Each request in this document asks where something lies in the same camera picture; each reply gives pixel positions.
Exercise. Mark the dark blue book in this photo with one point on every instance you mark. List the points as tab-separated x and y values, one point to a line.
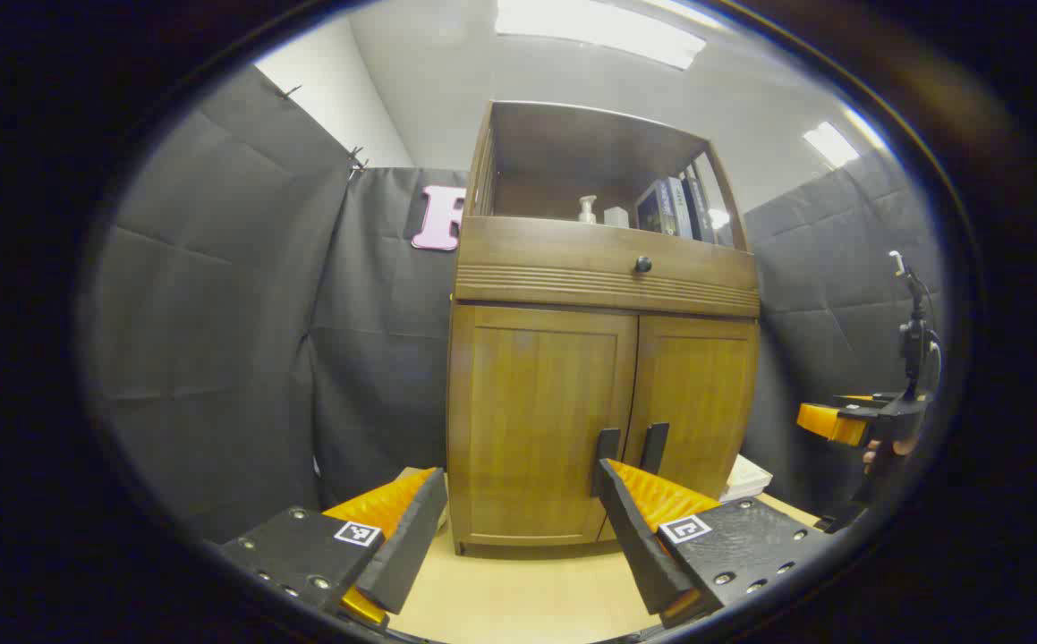
652	210

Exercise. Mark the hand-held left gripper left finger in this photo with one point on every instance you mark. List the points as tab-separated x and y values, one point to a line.
406	537

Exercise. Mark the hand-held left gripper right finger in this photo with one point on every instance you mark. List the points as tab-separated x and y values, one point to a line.
639	537

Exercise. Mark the small white box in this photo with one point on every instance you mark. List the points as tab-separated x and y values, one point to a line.
616	217

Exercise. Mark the dark spine book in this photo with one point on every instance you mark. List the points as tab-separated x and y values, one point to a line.
701	210

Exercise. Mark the white flat box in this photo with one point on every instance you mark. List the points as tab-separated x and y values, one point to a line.
746	477

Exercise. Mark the wooden cabinet door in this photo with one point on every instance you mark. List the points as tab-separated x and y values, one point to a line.
701	394
536	420

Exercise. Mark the brown wooden shoe cabinet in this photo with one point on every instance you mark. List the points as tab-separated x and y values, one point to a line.
572	143

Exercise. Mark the grey spine book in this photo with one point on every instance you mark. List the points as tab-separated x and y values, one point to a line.
679	207

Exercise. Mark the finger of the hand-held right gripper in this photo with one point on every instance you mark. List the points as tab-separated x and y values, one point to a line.
827	422

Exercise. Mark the white pump bottle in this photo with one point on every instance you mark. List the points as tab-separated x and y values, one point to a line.
586	213

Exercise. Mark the wooden cabinet drawer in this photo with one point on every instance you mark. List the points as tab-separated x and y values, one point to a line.
554	259

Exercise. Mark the black backdrop cloth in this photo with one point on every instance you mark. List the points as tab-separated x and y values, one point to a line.
214	313

